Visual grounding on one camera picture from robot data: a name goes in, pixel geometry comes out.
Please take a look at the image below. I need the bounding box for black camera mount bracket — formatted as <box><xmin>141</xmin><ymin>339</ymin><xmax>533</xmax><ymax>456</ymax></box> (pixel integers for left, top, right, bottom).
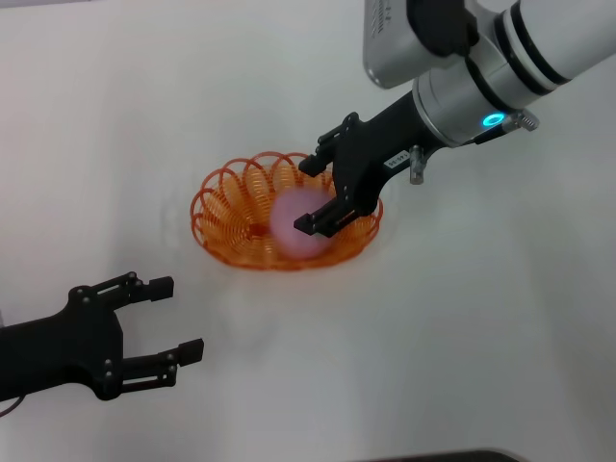
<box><xmin>406</xmin><ymin>0</ymin><xmax>482</xmax><ymax>60</ymax></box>

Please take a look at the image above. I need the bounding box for dark robot chest edge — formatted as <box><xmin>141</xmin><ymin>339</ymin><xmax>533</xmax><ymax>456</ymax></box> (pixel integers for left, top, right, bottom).
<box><xmin>365</xmin><ymin>449</ymin><xmax>526</xmax><ymax>462</ymax></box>

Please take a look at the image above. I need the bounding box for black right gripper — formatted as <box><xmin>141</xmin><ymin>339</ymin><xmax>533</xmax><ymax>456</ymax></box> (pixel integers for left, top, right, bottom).
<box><xmin>294</xmin><ymin>90</ymin><xmax>439</xmax><ymax>238</ymax></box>

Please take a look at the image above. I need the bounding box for silver metal cable connector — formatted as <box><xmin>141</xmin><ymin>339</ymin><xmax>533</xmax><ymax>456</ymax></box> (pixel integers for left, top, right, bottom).
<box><xmin>407</xmin><ymin>145</ymin><xmax>428</xmax><ymax>186</ymax></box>

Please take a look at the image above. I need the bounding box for orange plastic woven basket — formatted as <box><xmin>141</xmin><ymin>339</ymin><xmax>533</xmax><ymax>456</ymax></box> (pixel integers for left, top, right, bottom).
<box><xmin>190</xmin><ymin>151</ymin><xmax>385</xmax><ymax>270</ymax></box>

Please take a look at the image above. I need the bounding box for pink plush peach toy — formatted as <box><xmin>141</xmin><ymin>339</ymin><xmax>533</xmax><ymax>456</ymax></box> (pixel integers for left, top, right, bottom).
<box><xmin>268</xmin><ymin>188</ymin><xmax>338</xmax><ymax>259</ymax></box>

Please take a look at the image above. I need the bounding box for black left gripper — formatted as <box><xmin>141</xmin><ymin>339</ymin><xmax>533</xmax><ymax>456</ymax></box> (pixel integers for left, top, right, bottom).
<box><xmin>0</xmin><ymin>271</ymin><xmax>205</xmax><ymax>401</ymax></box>

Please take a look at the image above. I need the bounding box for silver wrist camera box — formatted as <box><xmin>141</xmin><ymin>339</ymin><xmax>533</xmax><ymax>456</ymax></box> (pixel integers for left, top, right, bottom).
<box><xmin>362</xmin><ymin>0</ymin><xmax>437</xmax><ymax>89</ymax></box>

